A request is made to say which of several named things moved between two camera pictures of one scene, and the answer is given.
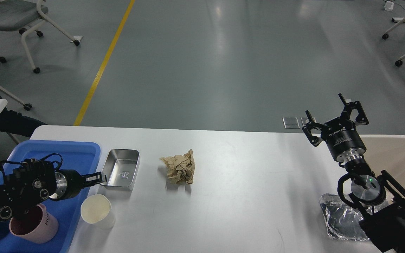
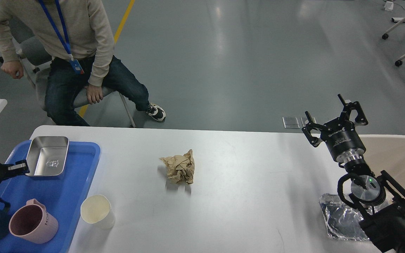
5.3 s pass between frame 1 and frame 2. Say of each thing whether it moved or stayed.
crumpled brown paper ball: stayed
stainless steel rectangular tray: moved
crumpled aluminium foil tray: stayed
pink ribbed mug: stayed
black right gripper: stayed
